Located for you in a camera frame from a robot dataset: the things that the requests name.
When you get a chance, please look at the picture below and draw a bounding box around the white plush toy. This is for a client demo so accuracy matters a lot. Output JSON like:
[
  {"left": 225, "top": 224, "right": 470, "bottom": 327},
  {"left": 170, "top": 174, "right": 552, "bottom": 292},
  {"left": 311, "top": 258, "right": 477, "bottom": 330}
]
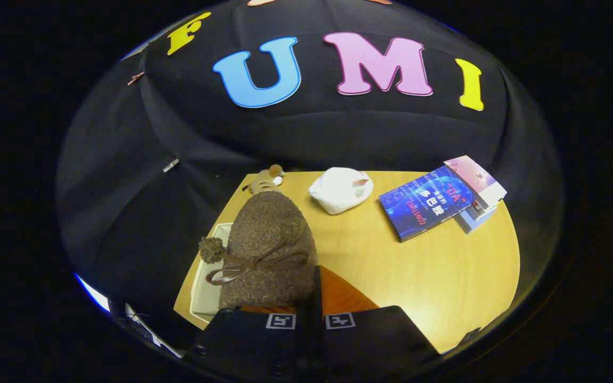
[{"left": 308, "top": 167, "right": 374, "bottom": 215}]

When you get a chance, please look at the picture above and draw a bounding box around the grey fabric storage box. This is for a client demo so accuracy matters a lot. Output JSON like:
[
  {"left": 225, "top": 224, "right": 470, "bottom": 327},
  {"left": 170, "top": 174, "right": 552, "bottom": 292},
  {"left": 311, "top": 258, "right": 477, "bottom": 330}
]
[{"left": 189, "top": 222, "right": 233, "bottom": 317}]

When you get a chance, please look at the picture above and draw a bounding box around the pink book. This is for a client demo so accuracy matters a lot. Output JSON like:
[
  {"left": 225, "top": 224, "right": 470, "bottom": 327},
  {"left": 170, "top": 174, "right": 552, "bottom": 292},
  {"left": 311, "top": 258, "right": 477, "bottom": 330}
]
[{"left": 443, "top": 155, "right": 508, "bottom": 213}]

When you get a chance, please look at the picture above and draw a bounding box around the black backdrop cloth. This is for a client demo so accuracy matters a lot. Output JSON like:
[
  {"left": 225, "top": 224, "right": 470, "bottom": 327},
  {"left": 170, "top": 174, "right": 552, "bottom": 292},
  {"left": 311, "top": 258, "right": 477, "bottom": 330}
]
[{"left": 55, "top": 0, "right": 562, "bottom": 352}]

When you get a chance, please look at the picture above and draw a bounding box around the brown fuzzy shoe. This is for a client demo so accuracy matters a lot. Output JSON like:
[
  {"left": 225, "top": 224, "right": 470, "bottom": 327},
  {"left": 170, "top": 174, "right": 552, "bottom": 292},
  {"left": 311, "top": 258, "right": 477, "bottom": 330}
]
[{"left": 199, "top": 190, "right": 319, "bottom": 310}]

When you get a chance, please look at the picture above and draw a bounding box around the brown striped plush toy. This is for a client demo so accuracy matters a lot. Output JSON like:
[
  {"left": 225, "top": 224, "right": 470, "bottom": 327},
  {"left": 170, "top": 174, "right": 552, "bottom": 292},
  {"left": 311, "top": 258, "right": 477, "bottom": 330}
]
[{"left": 242, "top": 164, "right": 285, "bottom": 195}]

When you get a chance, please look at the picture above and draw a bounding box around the pale blue book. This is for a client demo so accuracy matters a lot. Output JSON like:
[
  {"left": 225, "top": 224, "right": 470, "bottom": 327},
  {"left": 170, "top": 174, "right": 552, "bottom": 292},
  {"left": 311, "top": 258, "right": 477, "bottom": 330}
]
[{"left": 453, "top": 199, "right": 499, "bottom": 235}]

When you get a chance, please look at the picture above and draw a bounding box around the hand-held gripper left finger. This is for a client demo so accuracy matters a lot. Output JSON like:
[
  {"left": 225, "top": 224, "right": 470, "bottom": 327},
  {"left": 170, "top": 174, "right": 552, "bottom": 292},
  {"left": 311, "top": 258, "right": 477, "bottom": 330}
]
[{"left": 184, "top": 265, "right": 319, "bottom": 383}]

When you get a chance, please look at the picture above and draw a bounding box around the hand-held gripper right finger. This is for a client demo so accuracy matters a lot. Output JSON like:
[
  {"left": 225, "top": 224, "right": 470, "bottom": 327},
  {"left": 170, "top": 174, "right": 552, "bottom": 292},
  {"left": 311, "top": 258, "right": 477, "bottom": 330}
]
[{"left": 317, "top": 265, "right": 440, "bottom": 383}]

